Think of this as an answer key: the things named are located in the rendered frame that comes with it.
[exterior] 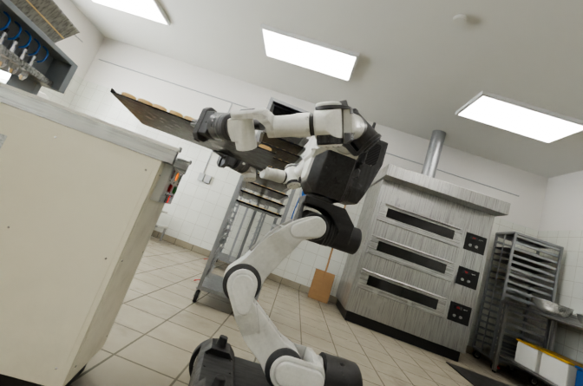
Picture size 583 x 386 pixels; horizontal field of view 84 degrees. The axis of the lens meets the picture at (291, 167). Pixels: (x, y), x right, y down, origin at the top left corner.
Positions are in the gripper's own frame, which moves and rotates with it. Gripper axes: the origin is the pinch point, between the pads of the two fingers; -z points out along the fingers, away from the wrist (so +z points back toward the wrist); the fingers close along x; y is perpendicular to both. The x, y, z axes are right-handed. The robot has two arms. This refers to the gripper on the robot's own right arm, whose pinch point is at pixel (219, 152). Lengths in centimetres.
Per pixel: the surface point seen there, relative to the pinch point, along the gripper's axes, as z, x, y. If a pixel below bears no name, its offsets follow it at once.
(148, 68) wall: 151, 167, -459
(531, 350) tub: 407, -58, 142
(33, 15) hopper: -73, 23, -50
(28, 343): -46, -81, 8
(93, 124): -53, -12, -1
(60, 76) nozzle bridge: -52, 9, -66
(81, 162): -52, -26, 1
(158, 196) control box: -30.2, -27.9, 15.8
